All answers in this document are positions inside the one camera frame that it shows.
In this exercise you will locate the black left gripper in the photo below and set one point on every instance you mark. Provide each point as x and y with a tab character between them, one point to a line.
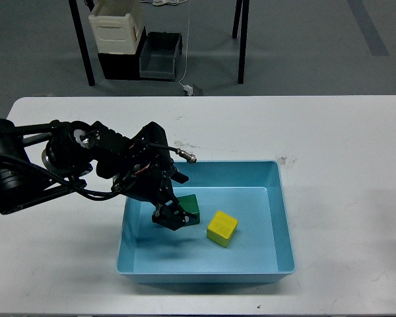
150	180

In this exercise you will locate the green wooden block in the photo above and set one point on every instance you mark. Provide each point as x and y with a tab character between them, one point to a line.
190	204

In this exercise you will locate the yellow wooden block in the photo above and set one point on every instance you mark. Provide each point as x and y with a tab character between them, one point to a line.
222	228

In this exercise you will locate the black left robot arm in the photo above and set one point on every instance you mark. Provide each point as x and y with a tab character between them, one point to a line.
39	163

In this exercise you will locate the light blue plastic box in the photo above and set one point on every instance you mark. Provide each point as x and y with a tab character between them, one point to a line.
260	250

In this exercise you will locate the white power adapter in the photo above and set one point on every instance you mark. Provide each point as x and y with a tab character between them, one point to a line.
188	90

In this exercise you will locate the dark grey storage bin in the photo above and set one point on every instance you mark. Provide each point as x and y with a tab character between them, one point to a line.
159	56

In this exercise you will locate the black crate under cream crate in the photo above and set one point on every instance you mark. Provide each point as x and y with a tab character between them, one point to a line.
123	66

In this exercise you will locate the cream plastic crate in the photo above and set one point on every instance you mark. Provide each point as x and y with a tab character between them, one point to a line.
117	26

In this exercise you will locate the black table leg right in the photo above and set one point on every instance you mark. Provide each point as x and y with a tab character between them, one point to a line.
240	28

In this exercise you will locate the black table leg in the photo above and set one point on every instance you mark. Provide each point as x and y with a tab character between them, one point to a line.
81	42
240	28

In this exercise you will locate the black table leg left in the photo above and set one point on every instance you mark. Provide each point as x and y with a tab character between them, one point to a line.
81	42

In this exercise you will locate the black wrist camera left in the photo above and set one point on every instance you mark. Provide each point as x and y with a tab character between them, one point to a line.
150	145

